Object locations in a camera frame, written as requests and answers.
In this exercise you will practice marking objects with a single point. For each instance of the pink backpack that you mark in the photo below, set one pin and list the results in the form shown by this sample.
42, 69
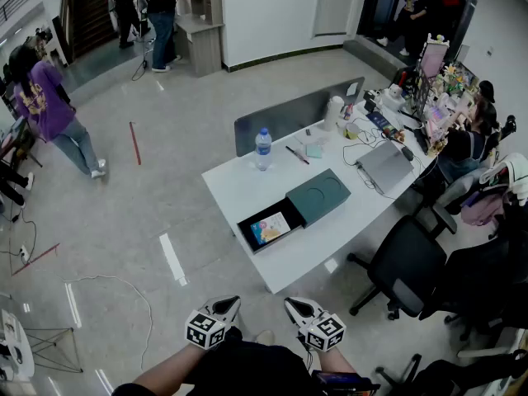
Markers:
482, 208

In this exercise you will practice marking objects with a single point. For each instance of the yellow-green bowl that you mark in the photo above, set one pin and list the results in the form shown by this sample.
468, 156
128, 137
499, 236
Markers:
352, 131

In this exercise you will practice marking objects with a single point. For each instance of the pink-screen monitor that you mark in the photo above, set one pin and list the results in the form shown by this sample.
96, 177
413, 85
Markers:
433, 60

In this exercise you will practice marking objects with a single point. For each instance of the white power strip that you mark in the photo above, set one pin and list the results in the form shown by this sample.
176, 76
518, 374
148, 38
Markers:
24, 254

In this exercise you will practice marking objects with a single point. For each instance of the grey wooden cabinet desk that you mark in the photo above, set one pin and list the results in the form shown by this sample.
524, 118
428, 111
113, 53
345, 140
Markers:
202, 39

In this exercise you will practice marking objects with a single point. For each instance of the person's black shirt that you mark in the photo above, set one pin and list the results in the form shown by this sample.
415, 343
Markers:
247, 369

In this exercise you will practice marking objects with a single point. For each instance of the white round folding table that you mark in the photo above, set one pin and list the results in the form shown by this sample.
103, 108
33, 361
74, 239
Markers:
16, 345

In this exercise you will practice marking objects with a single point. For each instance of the black device with blue screen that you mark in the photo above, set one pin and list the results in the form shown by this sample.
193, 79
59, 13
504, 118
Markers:
342, 382

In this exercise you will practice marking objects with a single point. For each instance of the white door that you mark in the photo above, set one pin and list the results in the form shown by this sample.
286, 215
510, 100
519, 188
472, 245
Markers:
334, 2

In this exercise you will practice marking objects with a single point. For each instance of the teal sticky note pad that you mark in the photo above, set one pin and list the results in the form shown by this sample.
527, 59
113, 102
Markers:
313, 151

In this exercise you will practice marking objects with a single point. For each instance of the black pen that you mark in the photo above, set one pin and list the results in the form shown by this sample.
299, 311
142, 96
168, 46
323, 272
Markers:
297, 155

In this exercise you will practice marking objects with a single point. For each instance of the black box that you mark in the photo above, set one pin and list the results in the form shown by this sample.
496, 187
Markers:
317, 196

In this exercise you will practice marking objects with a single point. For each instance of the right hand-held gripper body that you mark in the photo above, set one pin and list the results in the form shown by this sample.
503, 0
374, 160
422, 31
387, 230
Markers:
326, 332

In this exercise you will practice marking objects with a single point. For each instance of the white printed paper packet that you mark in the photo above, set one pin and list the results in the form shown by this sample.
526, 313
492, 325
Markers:
270, 228

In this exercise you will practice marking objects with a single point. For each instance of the white tall thermos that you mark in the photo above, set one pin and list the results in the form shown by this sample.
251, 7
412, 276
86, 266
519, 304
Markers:
333, 114

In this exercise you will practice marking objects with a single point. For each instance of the grey laptop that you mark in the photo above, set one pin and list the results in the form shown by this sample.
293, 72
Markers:
385, 165

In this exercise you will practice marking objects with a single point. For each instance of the person's light shoe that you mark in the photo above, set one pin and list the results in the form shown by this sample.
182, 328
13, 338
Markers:
265, 337

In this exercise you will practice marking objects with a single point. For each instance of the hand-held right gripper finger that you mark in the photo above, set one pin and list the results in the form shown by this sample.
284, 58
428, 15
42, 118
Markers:
303, 303
291, 312

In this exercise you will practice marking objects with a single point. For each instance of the red floor tape strip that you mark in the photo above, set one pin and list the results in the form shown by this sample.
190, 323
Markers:
37, 258
135, 142

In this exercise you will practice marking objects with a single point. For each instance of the person's left forearm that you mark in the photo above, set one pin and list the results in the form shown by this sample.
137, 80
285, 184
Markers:
173, 365

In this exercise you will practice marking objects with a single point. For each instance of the clear plastic water bottle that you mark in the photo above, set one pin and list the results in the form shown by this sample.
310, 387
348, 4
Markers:
263, 151

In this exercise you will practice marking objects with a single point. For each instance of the dark computer monitor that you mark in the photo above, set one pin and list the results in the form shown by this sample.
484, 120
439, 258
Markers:
422, 89

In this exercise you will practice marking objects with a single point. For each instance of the small red-capped bottle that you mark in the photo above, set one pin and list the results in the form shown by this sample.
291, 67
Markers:
347, 111

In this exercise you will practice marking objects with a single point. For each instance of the blue booklet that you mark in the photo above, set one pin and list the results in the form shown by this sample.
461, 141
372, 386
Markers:
381, 121

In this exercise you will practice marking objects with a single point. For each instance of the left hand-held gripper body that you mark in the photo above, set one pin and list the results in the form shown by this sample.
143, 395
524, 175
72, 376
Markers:
204, 328

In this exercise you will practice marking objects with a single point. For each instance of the person's right forearm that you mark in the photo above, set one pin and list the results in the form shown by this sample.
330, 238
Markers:
336, 361

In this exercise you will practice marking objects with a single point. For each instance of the white jacket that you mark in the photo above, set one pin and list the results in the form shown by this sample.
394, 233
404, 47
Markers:
511, 171

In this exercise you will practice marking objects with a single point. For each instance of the black office chair grey armrests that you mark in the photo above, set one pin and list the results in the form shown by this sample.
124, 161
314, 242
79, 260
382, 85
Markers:
408, 258

